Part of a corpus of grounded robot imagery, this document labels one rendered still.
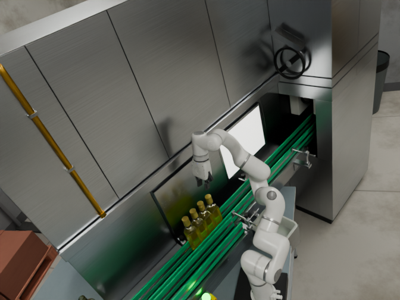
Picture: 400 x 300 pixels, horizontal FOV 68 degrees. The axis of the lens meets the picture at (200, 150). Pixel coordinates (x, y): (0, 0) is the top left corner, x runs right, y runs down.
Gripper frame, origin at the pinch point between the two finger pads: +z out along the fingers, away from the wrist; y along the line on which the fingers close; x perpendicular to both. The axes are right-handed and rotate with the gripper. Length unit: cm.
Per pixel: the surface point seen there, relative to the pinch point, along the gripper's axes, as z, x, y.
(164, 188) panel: -0.3, -15.6, -12.4
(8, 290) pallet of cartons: 128, -93, -164
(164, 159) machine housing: -14.5, -10.9, -15.3
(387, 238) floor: 94, 134, 61
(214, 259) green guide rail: 36.3, -8.7, 12.9
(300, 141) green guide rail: 8, 90, 5
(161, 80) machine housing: -53, -7, -15
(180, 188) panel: 4.8, -5.6, -12.3
